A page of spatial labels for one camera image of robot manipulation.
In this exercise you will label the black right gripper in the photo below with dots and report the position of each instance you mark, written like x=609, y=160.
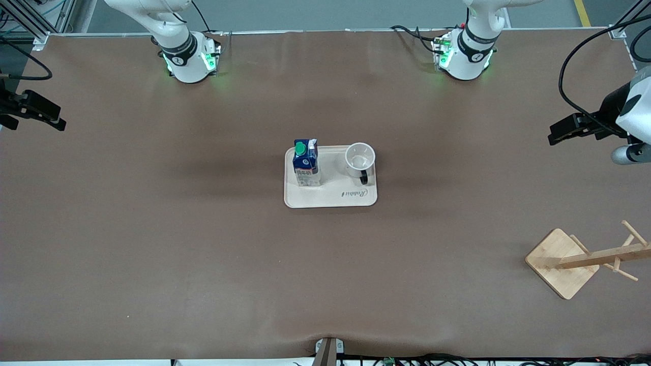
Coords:
x=7, y=103

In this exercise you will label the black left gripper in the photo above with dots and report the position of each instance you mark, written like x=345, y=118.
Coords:
x=606, y=113

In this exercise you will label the blue milk carton green cap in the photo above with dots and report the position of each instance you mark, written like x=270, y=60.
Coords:
x=306, y=165

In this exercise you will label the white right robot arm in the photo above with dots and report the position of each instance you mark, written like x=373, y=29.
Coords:
x=185, y=61

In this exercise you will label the wooden cup rack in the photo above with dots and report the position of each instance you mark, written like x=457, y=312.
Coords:
x=559, y=264

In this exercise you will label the brown table mat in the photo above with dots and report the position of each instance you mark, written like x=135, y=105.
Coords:
x=152, y=254

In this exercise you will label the beige plastic tray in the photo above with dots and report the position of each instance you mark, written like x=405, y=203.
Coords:
x=335, y=195

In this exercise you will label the aluminium frame post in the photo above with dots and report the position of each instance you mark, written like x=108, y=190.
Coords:
x=628, y=23
x=30, y=20

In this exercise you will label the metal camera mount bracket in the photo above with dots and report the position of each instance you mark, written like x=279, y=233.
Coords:
x=328, y=351

